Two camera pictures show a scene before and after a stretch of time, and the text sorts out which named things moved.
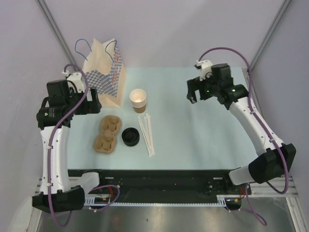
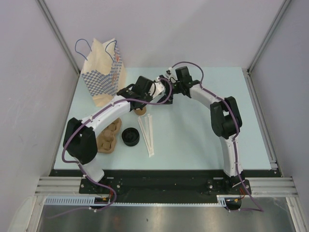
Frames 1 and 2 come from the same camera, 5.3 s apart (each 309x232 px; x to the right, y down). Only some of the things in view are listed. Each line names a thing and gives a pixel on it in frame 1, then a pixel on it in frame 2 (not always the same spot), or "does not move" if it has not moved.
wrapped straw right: (151, 146) does not move
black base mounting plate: (164, 185) does not move
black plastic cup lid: (130, 136) does not move
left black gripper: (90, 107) -> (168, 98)
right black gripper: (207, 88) -> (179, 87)
